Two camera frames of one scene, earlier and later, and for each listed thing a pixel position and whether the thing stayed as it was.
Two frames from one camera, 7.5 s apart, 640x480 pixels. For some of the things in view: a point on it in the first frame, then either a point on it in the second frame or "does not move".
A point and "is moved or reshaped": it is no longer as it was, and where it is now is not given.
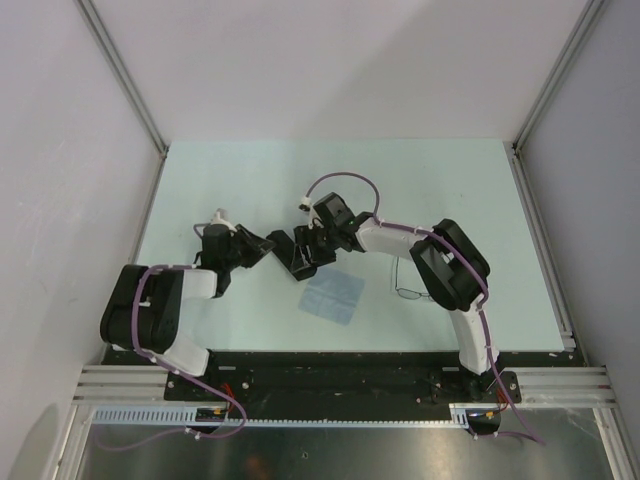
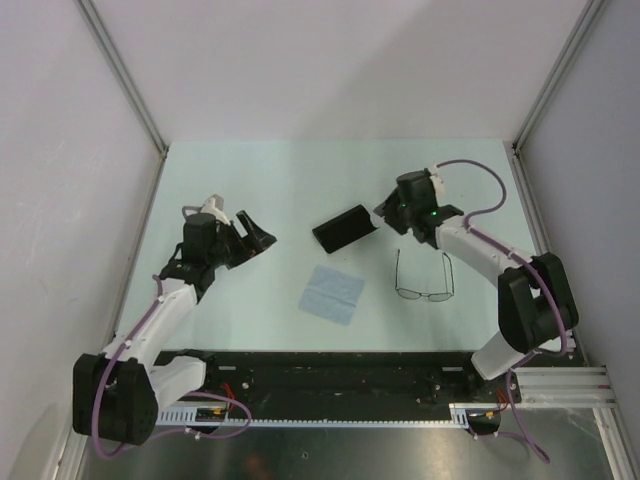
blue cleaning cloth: (332, 295) does not move
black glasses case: (297, 259) is moved or reshaped
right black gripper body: (332, 231) -> (406, 210)
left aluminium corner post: (93, 19) does not move
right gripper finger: (324, 250) -> (385, 209)
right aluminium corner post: (580, 30) does not move
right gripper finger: (306, 243) -> (397, 223)
